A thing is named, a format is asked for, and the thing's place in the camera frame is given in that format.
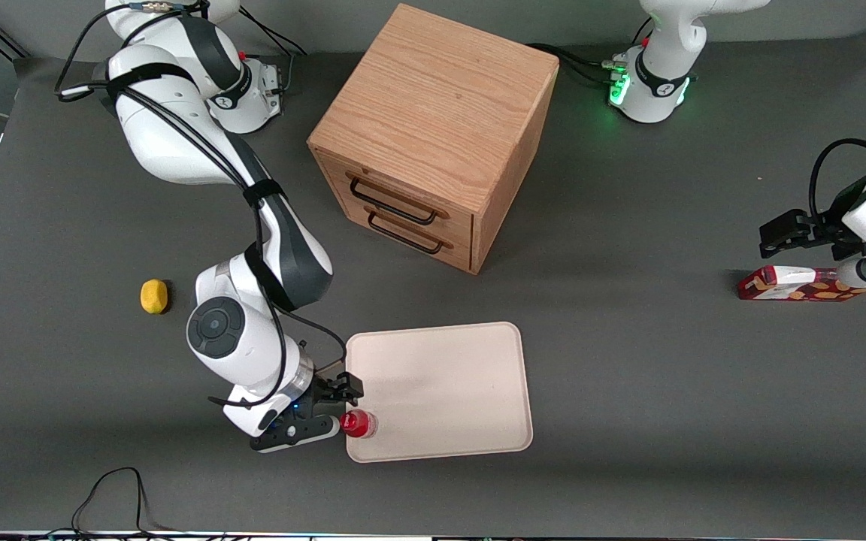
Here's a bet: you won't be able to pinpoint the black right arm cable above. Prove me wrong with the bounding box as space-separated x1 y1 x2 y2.
55 0 348 411

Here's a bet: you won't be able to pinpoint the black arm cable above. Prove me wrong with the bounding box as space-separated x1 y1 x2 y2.
809 138 866 220
55 0 348 411

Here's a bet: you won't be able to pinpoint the beige plastic tray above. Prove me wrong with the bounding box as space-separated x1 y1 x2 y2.
345 322 534 464

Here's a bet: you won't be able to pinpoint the wooden drawer front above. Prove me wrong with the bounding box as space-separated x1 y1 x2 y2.
341 201 474 273
316 150 476 243

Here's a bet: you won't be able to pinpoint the red coke bottle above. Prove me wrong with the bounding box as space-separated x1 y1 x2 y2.
339 408 380 440

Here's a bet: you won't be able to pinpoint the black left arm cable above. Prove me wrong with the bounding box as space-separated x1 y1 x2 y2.
809 138 866 220

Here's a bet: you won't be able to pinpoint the wooden drawer cabinet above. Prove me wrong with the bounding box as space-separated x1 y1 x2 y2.
307 3 560 276

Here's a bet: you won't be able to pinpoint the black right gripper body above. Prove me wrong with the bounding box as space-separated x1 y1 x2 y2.
298 373 341 422

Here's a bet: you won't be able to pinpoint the black right base cables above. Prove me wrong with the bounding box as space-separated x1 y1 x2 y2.
236 11 311 95

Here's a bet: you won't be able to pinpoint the black loose table cable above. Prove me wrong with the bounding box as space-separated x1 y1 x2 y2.
48 467 232 541

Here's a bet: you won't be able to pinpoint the black base cables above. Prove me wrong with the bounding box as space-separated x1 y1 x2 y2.
527 17 653 88
236 11 311 95

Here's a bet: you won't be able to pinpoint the yellow lemon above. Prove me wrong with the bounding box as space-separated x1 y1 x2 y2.
140 279 171 316

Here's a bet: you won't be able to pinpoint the red snack box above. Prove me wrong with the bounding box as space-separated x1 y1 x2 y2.
737 265 866 302

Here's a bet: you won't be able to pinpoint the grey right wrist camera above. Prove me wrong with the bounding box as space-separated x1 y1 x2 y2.
250 415 341 454

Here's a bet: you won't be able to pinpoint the black left base cables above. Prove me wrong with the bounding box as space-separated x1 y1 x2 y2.
527 17 653 88

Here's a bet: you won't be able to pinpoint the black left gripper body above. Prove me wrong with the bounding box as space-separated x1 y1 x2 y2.
815 176 866 261

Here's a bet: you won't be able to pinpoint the black wire drawer handle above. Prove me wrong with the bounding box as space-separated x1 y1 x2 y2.
346 173 450 226
365 208 454 255

